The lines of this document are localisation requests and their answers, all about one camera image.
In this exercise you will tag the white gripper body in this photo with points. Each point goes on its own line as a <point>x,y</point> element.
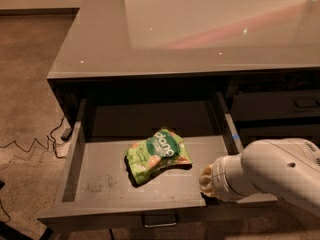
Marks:
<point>218,180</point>

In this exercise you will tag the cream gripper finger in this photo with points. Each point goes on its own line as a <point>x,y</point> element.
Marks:
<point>206,182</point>

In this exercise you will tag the grey drawer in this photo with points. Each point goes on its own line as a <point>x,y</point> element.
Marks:
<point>276,105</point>
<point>96,192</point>
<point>309,132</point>

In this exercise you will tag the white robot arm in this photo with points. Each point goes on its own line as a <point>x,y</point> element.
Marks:
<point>288,169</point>

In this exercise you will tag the grey cabinet with glossy top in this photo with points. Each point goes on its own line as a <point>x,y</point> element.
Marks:
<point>126,52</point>

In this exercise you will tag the green snack bag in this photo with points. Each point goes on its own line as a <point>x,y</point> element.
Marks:
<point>148,158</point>

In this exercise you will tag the black stand legs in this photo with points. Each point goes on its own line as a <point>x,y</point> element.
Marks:
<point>9,233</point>

